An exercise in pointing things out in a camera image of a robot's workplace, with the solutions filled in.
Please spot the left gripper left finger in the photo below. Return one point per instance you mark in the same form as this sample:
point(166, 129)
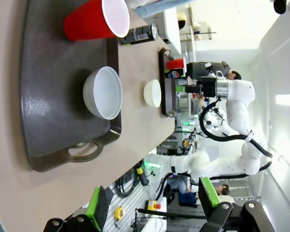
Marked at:
point(100, 207)

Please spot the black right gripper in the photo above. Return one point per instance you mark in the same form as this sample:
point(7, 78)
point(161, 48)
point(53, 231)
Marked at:
point(209, 87)

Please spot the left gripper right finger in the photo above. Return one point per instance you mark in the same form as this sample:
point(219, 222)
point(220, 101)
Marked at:
point(207, 193)

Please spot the black Pepsi can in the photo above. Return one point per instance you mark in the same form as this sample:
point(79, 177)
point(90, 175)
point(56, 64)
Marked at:
point(137, 35)
point(174, 74)

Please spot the red plastic party cup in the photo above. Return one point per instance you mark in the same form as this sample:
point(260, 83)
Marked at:
point(87, 24)
point(175, 64)

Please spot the bright white plastic bowl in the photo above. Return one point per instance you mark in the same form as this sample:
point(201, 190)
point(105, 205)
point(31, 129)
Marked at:
point(106, 94)

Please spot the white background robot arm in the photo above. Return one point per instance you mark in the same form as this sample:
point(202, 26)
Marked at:
point(216, 125)

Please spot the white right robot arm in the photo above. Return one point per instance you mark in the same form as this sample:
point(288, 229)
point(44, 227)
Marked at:
point(239, 96)

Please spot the person in grey vest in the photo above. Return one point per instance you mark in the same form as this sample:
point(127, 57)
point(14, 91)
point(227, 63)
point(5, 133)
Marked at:
point(198, 68)

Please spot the seated person in blue clothes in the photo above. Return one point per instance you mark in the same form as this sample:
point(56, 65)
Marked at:
point(186, 198)

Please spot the brown plastic serving tray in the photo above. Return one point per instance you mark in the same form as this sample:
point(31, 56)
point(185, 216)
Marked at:
point(50, 84)
point(163, 96)

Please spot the cream white plastic bowl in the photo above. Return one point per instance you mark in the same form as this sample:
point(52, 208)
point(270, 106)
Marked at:
point(152, 93)

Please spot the black tripod pole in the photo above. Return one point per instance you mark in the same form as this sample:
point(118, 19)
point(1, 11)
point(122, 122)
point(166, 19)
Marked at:
point(171, 213)

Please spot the white emergency stop box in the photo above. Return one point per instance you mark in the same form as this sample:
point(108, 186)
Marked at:
point(151, 204)

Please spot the black yellow hand tool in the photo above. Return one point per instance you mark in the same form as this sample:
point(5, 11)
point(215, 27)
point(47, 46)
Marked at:
point(140, 170)

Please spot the white background table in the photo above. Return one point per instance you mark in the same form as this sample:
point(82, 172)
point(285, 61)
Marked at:
point(172, 29)

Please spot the ceiling light panel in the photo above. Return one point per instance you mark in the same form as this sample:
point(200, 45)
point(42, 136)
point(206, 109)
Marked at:
point(287, 100)

